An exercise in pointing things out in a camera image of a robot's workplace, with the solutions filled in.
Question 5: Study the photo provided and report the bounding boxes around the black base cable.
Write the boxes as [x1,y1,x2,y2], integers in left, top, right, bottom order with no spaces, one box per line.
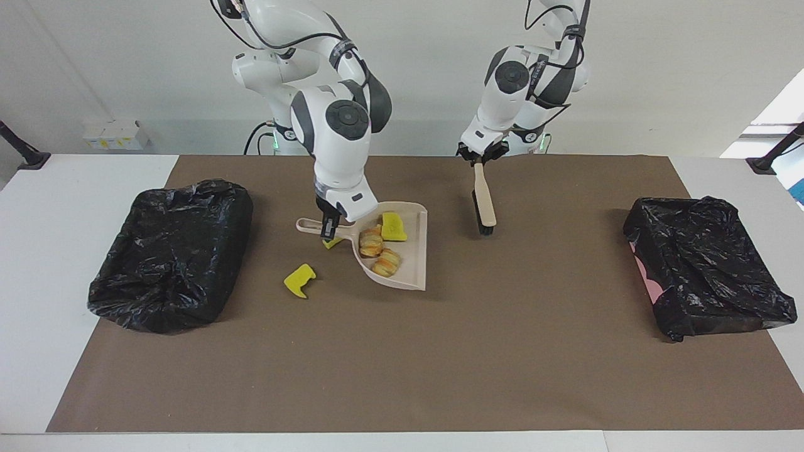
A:
[243,121,277,156]

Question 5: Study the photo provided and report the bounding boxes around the notched yellow sponge piece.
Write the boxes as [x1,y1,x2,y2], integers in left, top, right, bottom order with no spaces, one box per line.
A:
[283,264,317,299]

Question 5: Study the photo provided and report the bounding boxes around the brown table mat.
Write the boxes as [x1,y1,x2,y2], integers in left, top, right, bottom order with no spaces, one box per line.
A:
[45,155,804,434]

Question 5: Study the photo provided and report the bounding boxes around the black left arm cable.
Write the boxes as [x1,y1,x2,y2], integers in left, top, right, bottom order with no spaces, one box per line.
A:
[524,0,588,110]

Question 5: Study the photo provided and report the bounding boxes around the pink plastic bin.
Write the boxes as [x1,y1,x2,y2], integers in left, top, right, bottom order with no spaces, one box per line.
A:
[630,242,665,306]

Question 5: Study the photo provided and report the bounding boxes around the beige hand brush black bristles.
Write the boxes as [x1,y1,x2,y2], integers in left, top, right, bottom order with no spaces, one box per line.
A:
[471,162,497,236]

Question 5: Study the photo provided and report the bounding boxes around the orange striped toy croissant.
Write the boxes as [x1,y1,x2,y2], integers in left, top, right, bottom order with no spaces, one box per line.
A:
[358,225,385,258]

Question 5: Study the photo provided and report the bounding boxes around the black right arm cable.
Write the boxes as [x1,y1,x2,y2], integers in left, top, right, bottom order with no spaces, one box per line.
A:
[210,0,371,76]

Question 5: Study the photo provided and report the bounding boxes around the black garbage bag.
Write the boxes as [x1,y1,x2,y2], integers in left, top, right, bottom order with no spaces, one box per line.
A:
[623,196,798,343]
[87,179,254,335]

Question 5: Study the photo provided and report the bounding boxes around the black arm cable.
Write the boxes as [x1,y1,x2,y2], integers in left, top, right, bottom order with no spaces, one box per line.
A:
[210,0,371,76]
[524,0,588,110]

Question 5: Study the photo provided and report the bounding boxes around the pale toy pastry piece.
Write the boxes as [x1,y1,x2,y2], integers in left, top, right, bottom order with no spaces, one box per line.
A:
[371,248,403,278]

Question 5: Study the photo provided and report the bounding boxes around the beige plastic dustpan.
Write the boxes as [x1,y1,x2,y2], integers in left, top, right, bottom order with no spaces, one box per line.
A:
[295,201,428,291]

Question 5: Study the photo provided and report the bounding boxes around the white wall socket box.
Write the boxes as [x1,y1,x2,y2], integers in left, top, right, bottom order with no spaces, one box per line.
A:
[82,119,150,151]

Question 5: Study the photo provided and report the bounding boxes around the black camera stand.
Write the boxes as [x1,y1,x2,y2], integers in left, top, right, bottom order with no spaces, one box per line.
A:
[0,119,52,171]
[746,121,804,175]

